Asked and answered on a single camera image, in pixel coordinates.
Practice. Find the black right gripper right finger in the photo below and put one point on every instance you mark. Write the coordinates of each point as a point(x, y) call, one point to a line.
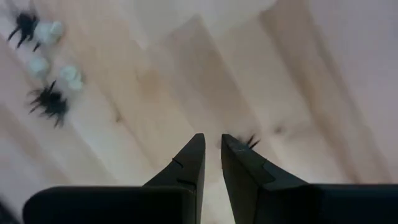
point(295, 205)

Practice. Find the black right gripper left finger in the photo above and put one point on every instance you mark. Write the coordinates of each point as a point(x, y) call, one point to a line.
point(124, 205)

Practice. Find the cream plastic skull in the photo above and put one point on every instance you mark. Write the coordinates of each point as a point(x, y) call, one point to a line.
point(48, 31)
point(38, 67)
point(72, 77)

